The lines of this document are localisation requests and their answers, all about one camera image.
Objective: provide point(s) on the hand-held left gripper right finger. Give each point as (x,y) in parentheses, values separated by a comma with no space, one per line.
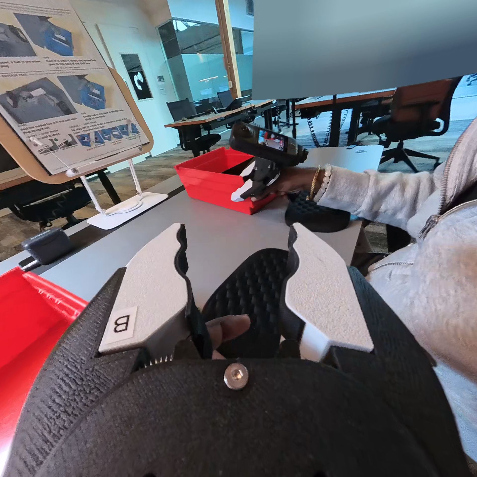
(324,298)

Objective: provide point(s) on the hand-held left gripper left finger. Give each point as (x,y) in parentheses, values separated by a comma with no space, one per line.
(149,294)

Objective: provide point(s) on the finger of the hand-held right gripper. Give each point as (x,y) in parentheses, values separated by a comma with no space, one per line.
(249,172)
(244,193)

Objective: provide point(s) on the red plastic bin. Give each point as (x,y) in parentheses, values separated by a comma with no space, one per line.
(208,186)
(22,328)

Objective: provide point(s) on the person's right forearm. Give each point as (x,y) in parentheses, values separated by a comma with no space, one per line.
(372,193)

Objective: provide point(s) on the person's right hand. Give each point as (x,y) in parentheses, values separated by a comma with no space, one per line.
(298,182)

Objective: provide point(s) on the person's left hand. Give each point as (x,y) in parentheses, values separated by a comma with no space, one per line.
(227,328)

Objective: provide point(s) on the wooden office desk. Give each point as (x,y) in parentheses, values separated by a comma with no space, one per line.
(354,97)
(208,117)

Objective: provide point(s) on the black computer monitor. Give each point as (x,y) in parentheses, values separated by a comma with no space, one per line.
(224,98)

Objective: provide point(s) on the black office chair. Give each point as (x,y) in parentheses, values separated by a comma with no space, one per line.
(180,108)

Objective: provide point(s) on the instruction poster on stand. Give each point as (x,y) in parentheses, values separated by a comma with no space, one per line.
(123,214)

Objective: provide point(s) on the grey cube device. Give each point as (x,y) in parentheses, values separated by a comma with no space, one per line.
(46,246)

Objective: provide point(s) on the phone icon glass door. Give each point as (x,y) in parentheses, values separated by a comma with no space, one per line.
(136,76)

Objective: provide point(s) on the brown office chair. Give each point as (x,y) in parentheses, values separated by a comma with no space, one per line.
(413,111)

